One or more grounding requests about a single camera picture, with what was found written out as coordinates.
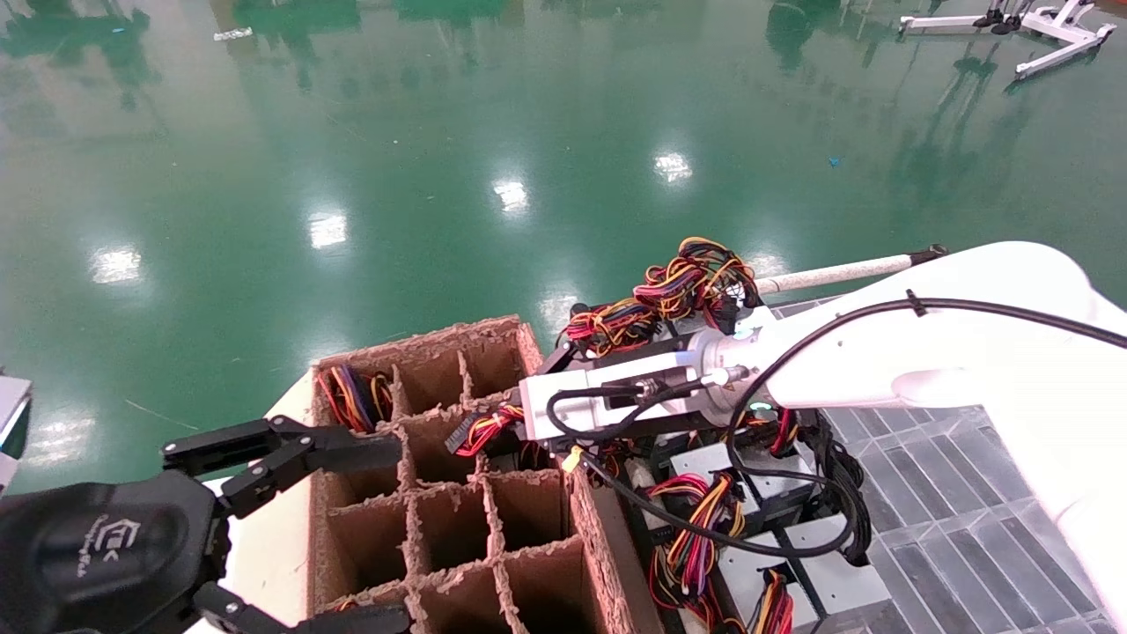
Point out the clear ribbed shelf panel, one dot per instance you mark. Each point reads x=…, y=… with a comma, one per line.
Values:
x=933, y=511

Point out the brown cardboard box with dividers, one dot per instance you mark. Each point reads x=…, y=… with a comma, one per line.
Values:
x=449, y=528

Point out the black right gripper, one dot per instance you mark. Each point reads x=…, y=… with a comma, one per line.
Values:
x=634, y=345

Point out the white rack tube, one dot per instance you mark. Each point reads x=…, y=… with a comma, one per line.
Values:
x=836, y=273

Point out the white floor stand frame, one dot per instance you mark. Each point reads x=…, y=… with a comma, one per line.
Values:
x=1057, y=31

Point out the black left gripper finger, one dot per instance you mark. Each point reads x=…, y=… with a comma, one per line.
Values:
x=335, y=451

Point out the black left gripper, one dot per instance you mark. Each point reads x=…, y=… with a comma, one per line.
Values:
x=97, y=555

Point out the small white litter scrap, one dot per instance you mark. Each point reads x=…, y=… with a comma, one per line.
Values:
x=233, y=34

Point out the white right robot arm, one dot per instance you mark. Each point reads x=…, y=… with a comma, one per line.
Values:
x=968, y=361

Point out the black tube joint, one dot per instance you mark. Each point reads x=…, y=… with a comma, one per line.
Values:
x=929, y=254

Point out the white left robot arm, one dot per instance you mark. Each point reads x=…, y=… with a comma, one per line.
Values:
x=12, y=423

